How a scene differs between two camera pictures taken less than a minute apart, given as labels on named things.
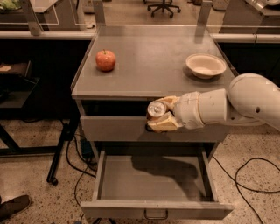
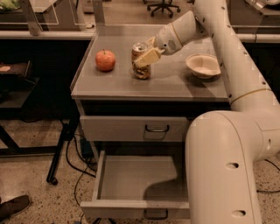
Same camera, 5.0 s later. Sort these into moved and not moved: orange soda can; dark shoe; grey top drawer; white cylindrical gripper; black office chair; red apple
Moved: white cylindrical gripper; orange soda can
Not moved: black office chair; dark shoe; red apple; grey top drawer
